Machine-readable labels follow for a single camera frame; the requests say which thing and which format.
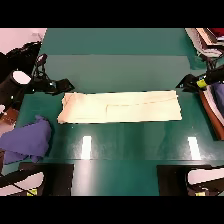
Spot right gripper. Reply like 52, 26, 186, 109
175, 73, 202, 94

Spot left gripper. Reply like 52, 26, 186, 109
49, 78, 76, 97

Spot cream shirt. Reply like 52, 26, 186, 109
56, 89, 183, 125

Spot blue garment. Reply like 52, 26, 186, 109
210, 82, 224, 114

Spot brown garment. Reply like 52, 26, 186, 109
198, 89, 224, 141

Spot heap of clothes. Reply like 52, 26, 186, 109
184, 27, 224, 69

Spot red garment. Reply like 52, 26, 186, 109
207, 27, 224, 38

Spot purple garment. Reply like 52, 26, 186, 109
0, 114, 53, 166

